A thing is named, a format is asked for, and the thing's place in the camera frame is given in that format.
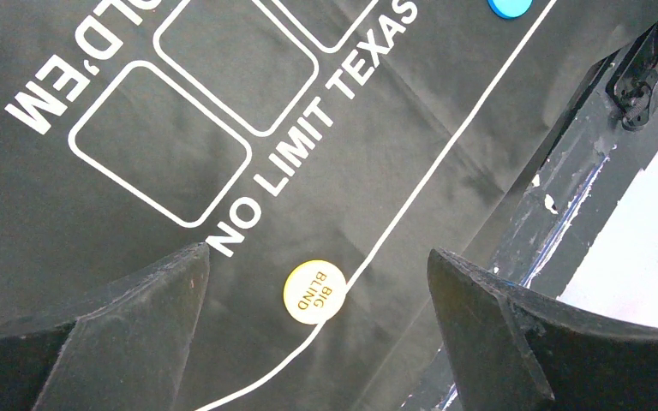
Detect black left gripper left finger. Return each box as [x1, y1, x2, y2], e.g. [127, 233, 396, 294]
[0, 242, 210, 410]

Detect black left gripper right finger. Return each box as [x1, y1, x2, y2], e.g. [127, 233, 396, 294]
[427, 249, 658, 410]

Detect yellow big blind button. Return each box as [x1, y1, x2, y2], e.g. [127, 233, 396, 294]
[283, 259, 348, 325]

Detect blue small blind button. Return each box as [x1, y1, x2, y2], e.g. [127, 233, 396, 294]
[487, 0, 533, 20]

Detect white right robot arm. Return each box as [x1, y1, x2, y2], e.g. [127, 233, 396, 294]
[606, 22, 658, 131]

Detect black poker felt mat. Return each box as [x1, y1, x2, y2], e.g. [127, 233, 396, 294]
[0, 1, 658, 410]

